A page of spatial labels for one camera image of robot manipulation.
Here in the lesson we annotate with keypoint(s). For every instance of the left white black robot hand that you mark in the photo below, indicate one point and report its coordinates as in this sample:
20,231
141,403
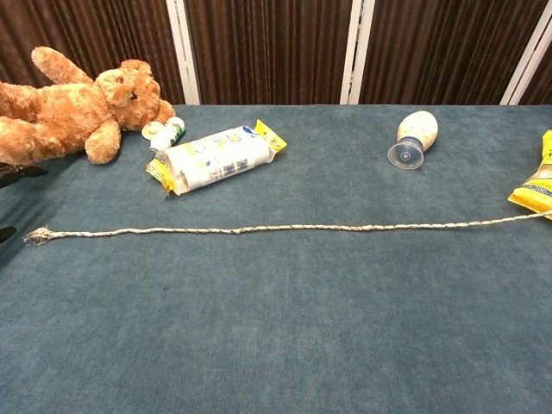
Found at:
17,171

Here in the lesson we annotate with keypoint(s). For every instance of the brown teddy bear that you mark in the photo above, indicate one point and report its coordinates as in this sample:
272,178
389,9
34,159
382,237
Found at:
64,108

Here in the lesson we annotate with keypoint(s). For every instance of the white round cap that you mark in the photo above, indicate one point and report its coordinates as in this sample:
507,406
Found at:
152,130

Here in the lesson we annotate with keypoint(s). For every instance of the small white green bottle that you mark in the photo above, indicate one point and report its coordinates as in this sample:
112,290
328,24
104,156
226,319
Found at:
172,129

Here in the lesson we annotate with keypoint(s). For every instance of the brown curtain panel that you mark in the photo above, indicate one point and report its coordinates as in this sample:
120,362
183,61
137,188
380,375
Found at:
99,30
542,86
444,52
271,52

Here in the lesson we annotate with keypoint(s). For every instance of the white yellow tissue package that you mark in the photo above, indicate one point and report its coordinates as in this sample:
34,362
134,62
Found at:
215,159

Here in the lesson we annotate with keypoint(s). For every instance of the blue felt table mat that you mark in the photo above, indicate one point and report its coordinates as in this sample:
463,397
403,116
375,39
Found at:
276,336

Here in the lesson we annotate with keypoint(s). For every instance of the cream squeeze bottle blue cap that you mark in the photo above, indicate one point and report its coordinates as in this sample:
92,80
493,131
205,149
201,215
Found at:
416,129

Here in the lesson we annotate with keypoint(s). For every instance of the yellow snack bag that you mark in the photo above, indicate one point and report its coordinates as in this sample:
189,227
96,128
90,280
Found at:
537,185

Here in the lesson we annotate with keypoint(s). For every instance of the white partition post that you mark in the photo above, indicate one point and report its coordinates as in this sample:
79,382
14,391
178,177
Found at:
183,52
528,52
357,52

